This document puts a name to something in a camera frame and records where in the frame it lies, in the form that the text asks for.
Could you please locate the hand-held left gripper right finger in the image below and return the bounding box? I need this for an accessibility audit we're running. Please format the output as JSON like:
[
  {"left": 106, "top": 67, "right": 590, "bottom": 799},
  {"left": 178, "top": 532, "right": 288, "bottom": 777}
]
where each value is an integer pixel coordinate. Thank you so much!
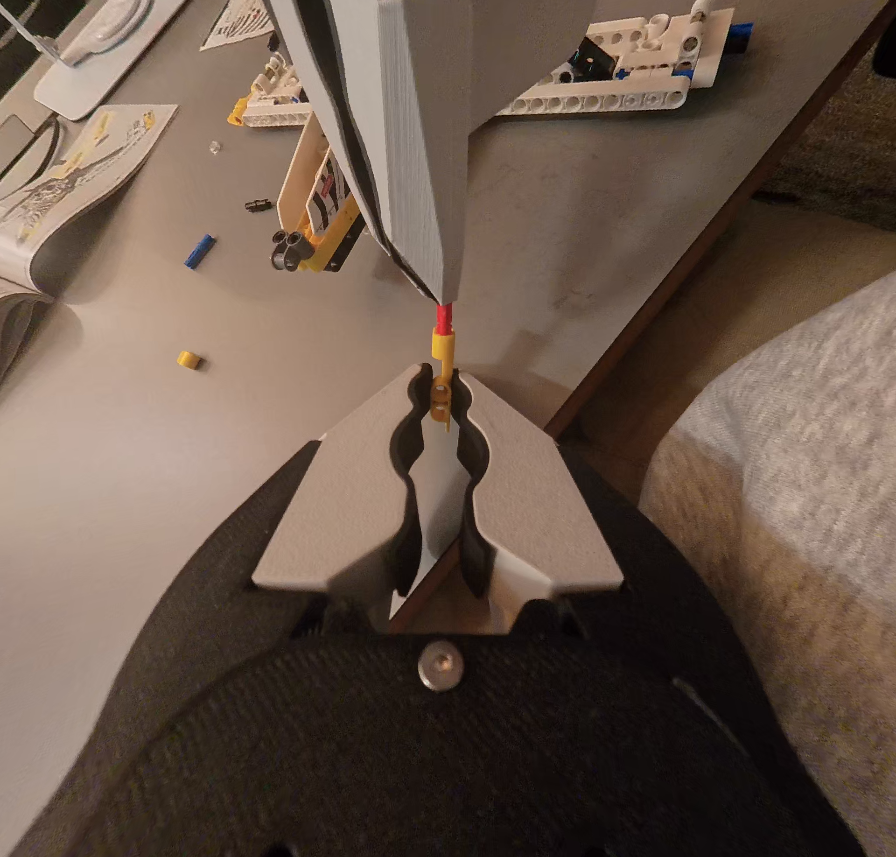
[{"left": 451, "top": 369, "right": 625, "bottom": 627}]

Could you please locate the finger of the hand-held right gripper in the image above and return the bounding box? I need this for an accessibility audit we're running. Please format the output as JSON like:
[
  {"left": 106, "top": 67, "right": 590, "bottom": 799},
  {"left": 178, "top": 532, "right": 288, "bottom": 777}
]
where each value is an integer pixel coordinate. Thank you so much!
[
  {"left": 247, "top": 0, "right": 434, "bottom": 301},
  {"left": 324, "top": 0, "right": 603, "bottom": 306}
]

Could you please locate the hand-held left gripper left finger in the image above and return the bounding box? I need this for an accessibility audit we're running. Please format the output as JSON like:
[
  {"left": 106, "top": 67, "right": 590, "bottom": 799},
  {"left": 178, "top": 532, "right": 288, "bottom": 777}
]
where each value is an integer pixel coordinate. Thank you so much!
[{"left": 251, "top": 363, "right": 434, "bottom": 609}]

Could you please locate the yellow lego wing tip piece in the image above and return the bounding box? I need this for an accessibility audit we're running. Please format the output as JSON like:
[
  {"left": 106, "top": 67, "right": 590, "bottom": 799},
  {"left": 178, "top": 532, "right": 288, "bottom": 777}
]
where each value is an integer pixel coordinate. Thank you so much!
[{"left": 428, "top": 330, "right": 459, "bottom": 432}]

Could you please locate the zebra striped lego plane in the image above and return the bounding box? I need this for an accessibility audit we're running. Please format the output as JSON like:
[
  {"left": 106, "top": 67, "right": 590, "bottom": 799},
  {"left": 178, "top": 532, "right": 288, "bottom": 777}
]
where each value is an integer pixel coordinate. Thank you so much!
[{"left": 227, "top": 0, "right": 756, "bottom": 273}]

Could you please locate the lego instruction booklet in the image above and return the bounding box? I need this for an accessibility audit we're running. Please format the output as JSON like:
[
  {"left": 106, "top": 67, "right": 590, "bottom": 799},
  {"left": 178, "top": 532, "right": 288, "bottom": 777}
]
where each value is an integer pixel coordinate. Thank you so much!
[{"left": 0, "top": 104, "right": 179, "bottom": 382}]

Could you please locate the zebra sticker sheet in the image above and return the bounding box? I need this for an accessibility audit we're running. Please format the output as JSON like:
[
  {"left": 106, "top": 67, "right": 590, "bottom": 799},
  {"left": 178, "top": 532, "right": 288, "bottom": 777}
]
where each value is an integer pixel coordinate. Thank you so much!
[{"left": 199, "top": 0, "right": 275, "bottom": 51}]

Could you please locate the white desk stand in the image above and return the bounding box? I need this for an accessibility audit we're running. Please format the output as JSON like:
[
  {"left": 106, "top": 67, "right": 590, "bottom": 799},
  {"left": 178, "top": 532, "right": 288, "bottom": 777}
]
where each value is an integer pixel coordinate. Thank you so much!
[{"left": 34, "top": 0, "right": 221, "bottom": 123}]

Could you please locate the grey sweatshirt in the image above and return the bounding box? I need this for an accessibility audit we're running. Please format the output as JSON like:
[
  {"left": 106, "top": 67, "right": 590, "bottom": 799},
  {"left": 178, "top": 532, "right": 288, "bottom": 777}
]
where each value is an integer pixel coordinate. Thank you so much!
[{"left": 640, "top": 269, "right": 896, "bottom": 857}]

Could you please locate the black cable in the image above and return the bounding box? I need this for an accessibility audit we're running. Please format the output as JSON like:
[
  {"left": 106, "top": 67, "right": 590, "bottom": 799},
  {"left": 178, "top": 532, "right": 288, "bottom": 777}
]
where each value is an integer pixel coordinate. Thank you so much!
[{"left": 0, "top": 116, "right": 63, "bottom": 203}]

